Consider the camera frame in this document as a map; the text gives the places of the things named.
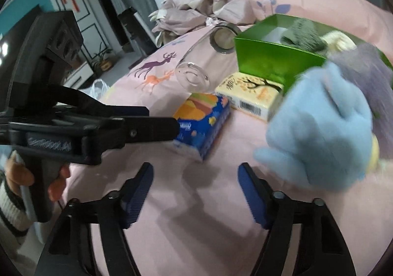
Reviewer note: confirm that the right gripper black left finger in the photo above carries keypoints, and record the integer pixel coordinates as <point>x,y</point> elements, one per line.
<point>69,248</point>

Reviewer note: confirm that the light blue plush toy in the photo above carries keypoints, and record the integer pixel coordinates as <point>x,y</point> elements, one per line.
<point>321,137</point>

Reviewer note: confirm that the blue orange tissue pack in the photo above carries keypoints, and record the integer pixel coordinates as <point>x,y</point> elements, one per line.
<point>200,118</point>

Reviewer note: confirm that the purple mesh bath pouf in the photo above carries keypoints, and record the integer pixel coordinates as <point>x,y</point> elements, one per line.
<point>364,67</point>

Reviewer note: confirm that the yellow cream fluffy towel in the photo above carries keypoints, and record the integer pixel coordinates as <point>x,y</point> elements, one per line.
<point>337,41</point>

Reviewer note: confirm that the person's left hand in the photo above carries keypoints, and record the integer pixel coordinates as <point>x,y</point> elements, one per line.
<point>18,175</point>

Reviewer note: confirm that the white plastic bag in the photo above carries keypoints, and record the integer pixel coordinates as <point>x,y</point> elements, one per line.
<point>97,90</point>

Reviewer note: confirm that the potted plant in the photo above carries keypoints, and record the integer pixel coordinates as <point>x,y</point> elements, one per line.
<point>102,61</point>

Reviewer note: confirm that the black television screen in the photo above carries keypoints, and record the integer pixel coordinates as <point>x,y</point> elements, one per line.
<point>13,39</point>

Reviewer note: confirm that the black speaker stand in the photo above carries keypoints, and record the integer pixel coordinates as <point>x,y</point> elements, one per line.
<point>129,28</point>

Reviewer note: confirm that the yellow tissue pack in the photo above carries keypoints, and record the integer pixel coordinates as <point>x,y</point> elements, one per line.
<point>253,95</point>

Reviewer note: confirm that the clear glass bottle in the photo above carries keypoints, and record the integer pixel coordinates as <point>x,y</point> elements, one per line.
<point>210,60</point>

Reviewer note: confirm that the crumpled beige pink cloth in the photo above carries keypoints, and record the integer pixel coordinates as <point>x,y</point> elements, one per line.
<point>177,17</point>

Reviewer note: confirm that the green cardboard box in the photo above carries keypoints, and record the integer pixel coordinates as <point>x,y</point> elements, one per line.
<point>261,54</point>

